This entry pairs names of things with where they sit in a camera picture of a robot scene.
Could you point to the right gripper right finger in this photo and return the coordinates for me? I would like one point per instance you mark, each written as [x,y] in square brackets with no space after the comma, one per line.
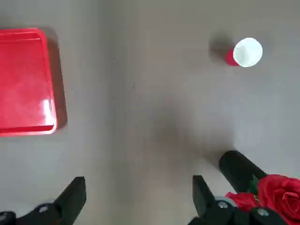
[206,206]

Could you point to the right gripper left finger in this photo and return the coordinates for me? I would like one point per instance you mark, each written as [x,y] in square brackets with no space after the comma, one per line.
[68,201]

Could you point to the red plastic tray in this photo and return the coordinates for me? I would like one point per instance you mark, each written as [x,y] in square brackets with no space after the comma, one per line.
[23,82]

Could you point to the red paper cup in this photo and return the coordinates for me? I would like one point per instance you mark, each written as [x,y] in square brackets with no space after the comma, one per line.
[247,52]

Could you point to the black cylindrical vase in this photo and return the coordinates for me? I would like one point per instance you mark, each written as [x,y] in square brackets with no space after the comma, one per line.
[236,168]

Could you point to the red artificial rose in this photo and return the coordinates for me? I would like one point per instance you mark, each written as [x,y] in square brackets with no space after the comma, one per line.
[279,194]

